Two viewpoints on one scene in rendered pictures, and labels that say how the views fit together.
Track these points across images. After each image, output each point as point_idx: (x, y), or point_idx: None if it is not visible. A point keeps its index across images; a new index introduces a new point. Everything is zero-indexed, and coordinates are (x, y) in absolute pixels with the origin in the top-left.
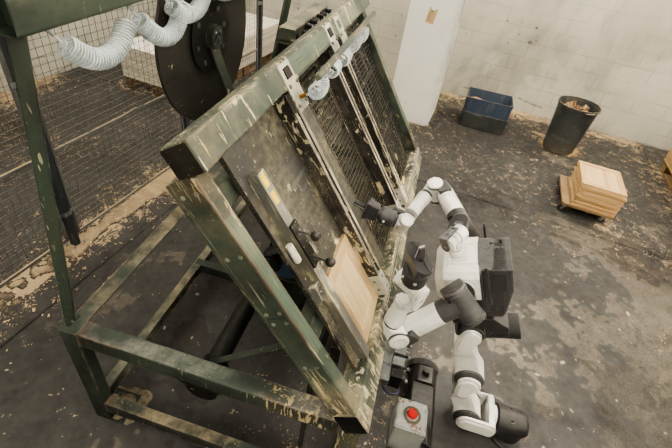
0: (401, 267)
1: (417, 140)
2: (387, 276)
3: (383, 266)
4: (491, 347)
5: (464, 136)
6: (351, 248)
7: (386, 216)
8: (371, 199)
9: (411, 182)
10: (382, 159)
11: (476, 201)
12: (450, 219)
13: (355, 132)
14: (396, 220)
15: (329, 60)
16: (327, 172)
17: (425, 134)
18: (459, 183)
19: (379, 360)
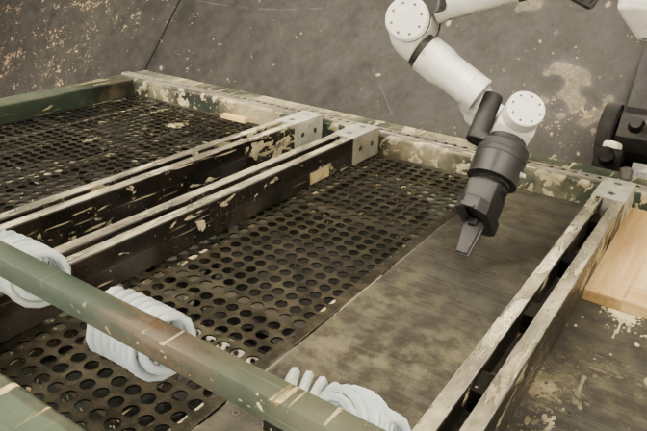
0: None
1: (25, 84)
2: (568, 179)
3: (528, 186)
4: (534, 4)
5: None
6: (603, 270)
7: (513, 164)
8: (472, 202)
9: (241, 98)
10: (235, 159)
11: None
12: None
13: (203, 230)
14: (518, 139)
15: (221, 385)
16: (513, 353)
17: (9, 66)
18: (146, 13)
19: None
